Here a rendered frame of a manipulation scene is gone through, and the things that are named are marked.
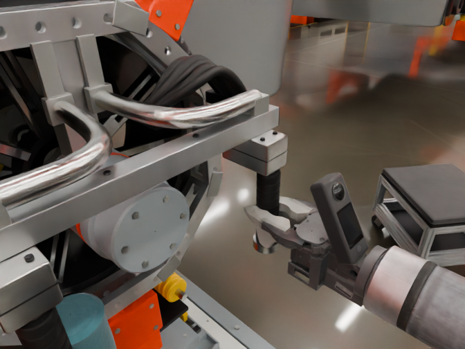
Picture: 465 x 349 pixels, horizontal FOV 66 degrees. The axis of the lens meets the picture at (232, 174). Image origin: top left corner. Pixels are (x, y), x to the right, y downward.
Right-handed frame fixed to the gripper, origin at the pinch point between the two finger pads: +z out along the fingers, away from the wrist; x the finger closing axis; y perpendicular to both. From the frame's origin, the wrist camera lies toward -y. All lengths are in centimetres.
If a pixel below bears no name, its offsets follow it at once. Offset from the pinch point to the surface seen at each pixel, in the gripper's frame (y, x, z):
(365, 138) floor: 83, 207, 68
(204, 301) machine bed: 75, 20, 41
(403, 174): 49, 113, 10
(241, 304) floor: 83, 33, 35
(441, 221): 50, 90, -13
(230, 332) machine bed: 75, 17, 25
